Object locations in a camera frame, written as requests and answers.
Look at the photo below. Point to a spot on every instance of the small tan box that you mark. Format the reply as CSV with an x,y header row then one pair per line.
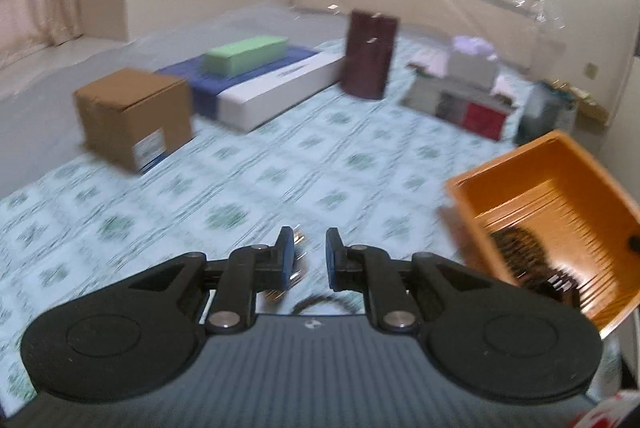
x,y
587,100

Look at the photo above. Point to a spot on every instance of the brown cardboard box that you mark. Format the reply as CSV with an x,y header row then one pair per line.
x,y
130,117

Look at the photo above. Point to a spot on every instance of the green edged book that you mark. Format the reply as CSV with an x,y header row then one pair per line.
x,y
430,62

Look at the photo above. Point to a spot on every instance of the brown cylindrical canister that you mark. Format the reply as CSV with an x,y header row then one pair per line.
x,y
370,55

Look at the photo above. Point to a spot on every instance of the pale thin book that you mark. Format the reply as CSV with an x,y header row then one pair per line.
x,y
505,87

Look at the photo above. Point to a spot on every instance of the red and white cloth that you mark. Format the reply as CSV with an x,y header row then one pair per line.
x,y
610,413

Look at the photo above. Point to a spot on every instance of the orange plastic tray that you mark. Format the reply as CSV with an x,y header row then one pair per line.
x,y
550,188

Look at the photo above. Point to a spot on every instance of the floral printed cloth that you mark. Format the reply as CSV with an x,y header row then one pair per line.
x,y
225,188

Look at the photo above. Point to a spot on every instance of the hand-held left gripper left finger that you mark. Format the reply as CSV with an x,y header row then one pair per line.
x,y
286,254

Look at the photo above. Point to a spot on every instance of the blue flat box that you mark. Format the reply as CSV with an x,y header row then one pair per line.
x,y
190,77

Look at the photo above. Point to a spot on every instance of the white tissue box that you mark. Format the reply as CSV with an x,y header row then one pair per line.
x,y
472,65

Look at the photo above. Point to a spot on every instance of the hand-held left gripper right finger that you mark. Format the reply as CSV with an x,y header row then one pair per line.
x,y
332,258

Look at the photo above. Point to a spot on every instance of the wall socket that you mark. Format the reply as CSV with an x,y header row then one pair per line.
x,y
592,70

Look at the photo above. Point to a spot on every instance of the green long box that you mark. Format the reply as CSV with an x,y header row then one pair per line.
x,y
245,55

